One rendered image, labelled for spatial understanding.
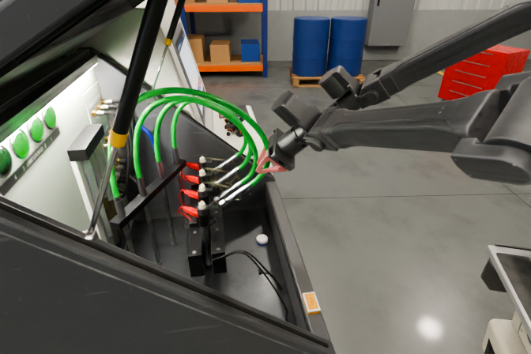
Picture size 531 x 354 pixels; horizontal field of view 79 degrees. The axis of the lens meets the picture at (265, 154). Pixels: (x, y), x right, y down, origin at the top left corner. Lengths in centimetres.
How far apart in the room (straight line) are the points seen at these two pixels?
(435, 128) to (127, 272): 44
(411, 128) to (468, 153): 10
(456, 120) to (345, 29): 516
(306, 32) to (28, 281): 515
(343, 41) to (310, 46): 53
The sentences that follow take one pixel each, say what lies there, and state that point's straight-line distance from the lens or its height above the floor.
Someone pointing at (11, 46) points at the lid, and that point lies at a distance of 36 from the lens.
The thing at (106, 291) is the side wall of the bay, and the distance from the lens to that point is 55.
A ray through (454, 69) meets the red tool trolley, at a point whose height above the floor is 55.
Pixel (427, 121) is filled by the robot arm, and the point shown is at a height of 148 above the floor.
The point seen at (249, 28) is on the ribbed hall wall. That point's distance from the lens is 717.
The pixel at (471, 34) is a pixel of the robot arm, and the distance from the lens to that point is 79.
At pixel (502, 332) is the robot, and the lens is 116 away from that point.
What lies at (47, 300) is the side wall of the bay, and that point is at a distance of 58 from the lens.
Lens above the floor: 163
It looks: 29 degrees down
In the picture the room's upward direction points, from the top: straight up
